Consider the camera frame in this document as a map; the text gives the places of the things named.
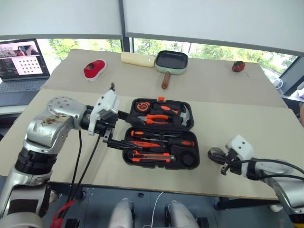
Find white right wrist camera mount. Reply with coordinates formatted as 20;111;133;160
225;134;254;165

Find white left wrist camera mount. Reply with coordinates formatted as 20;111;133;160
88;90;121;136

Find black tool case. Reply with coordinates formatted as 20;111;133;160
122;97;201;170

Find orange-handled pliers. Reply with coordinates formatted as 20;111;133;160
136;114;170;126

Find orange and black tape measure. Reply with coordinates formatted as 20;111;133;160
136;101;151;112

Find white roller blind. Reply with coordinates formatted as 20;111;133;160
0;0;124;41
123;0;304;57

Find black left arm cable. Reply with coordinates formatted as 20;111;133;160
68;129;83;200
75;135;102;198

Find white floor cable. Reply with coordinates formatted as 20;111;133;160
144;190;165;228

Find flat-head screwdriver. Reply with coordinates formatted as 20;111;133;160
130;130;181;138

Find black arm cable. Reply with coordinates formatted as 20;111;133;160
75;135;102;198
227;158;304;181
68;129;83;200

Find small red and black object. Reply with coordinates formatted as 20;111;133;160
231;60;246;73

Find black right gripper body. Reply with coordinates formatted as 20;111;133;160
220;151;243;176

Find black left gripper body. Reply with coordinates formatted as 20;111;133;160
94;113;119;143

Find white sneaker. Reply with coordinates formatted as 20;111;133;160
49;191;63;203

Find Phillips screwdriver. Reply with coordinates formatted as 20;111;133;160
141;137;196;148

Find black electrical tape roll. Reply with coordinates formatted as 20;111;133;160
207;146;226;165

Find white charger device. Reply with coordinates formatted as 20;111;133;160
273;78;285;90

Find grey robot leg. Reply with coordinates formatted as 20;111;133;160
165;200;198;228
108;198;135;228

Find orange voltage tester pen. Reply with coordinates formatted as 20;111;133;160
129;140;162;148

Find dark window frame post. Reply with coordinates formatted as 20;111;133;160
118;0;135;53

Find grey robot left leg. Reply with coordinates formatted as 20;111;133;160
108;198;135;228

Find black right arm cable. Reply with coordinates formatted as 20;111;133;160
227;158;304;181

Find red strap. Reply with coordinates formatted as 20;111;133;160
50;200;75;228

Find black table leg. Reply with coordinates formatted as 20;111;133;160
214;196;281;211

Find red and white shoe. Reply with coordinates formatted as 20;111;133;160
83;59;108;83

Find green square frying pan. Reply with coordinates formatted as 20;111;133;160
154;50;189;90

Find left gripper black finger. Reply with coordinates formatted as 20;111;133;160
117;110;136;124
106;139;135;151

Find black and orange utility knife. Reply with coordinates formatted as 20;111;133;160
131;151;177;164

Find grey robot right leg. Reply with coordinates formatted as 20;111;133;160
165;200;198;228

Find open laptop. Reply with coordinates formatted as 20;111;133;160
0;38;51;108

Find claw hammer, black-orange handle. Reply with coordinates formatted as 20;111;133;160
152;103;191;127

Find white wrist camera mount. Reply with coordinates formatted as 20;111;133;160
225;134;254;165
88;90;121;136

